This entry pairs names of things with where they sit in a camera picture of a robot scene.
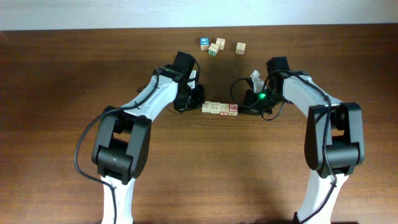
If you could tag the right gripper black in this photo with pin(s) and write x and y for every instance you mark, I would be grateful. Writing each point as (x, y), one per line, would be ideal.
(247, 98)

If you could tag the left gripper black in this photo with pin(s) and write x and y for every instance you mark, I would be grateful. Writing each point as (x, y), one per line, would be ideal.
(196, 104)

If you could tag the blue side wooden block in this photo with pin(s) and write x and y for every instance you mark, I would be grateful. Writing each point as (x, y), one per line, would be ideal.
(206, 107)

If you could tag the red number wooden block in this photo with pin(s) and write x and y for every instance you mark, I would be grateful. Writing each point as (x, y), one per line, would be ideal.
(233, 110)

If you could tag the plain animal wooden block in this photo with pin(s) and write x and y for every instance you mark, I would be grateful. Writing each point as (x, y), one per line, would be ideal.
(215, 107)

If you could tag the red side wooden block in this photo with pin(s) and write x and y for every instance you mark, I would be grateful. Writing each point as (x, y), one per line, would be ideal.
(224, 109)

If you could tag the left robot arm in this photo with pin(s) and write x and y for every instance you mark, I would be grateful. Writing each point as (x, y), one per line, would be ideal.
(121, 146)

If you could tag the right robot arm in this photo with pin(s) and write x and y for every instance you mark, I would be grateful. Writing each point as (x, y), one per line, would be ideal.
(334, 139)

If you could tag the far right wooden block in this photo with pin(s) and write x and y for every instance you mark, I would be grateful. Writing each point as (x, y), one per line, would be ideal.
(240, 48)

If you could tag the green side wooden block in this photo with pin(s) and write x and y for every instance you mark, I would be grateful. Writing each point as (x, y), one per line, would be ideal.
(213, 49)

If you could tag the blue top wooden block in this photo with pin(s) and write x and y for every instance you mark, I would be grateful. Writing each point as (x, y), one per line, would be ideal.
(204, 43)

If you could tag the plain wooden block top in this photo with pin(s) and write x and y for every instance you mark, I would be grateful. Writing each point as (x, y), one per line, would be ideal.
(221, 43)

